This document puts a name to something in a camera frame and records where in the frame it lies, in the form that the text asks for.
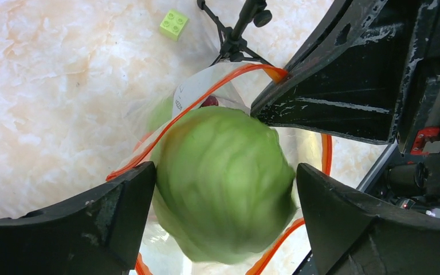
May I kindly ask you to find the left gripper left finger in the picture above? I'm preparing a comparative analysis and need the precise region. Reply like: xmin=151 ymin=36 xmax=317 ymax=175
xmin=0 ymin=162 xmax=156 ymax=274

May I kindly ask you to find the red grape bunch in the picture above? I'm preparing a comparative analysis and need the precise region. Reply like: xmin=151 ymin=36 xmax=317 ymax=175
xmin=200 ymin=95 xmax=219 ymax=108

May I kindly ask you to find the pale green cabbage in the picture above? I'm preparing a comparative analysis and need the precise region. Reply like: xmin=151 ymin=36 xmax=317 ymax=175
xmin=151 ymin=106 xmax=296 ymax=265

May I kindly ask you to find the microphone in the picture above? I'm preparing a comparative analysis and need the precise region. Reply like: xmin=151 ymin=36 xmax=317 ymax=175
xmin=197 ymin=0 xmax=273 ymax=65

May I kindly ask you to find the light green block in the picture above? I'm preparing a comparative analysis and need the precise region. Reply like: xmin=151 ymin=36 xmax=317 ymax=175
xmin=159 ymin=9 xmax=189 ymax=41

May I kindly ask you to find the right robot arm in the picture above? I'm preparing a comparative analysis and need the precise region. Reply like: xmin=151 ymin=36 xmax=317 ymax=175
xmin=251 ymin=1 xmax=440 ymax=211

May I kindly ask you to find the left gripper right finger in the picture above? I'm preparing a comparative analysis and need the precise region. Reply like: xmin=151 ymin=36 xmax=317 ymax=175
xmin=297 ymin=163 xmax=440 ymax=274

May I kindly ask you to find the green apple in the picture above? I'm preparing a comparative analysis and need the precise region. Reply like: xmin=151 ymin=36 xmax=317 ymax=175
xmin=146 ymin=96 xmax=173 ymax=132

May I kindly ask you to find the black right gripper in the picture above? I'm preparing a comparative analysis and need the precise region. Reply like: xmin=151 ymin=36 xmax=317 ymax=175
xmin=251 ymin=1 xmax=440 ymax=155

